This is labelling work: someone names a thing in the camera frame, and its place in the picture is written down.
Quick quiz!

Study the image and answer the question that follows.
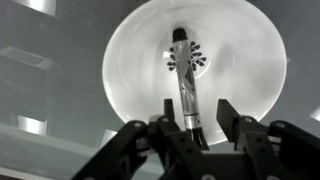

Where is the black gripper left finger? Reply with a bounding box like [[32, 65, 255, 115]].
[[71, 98, 214, 180]]

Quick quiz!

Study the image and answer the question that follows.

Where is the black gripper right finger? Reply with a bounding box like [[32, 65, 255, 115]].
[[215, 98, 320, 180]]

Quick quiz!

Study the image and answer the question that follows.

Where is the silver pen with black cap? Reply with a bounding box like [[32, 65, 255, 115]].
[[171, 27, 211, 152]]

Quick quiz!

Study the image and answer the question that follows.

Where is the white bowl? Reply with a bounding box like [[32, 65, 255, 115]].
[[101, 0, 288, 147]]

